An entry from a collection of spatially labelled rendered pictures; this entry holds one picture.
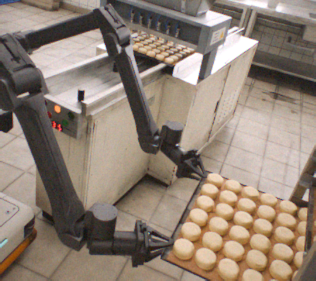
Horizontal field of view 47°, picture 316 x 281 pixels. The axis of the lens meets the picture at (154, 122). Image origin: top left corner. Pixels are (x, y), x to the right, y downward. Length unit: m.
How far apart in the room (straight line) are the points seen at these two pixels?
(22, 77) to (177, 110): 1.49
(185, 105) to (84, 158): 0.72
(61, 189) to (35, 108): 0.19
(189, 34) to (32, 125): 1.44
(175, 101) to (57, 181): 1.41
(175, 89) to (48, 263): 1.17
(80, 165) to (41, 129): 0.98
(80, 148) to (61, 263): 0.66
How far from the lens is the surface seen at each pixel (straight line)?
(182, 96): 2.14
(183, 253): 0.92
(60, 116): 1.70
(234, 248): 0.98
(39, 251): 2.14
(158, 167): 2.45
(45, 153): 0.84
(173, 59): 2.16
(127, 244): 0.90
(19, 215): 1.93
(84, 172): 1.81
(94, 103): 1.61
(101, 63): 2.08
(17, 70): 0.83
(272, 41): 5.35
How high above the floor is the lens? 1.66
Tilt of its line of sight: 30 degrees down
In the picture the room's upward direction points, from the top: 11 degrees clockwise
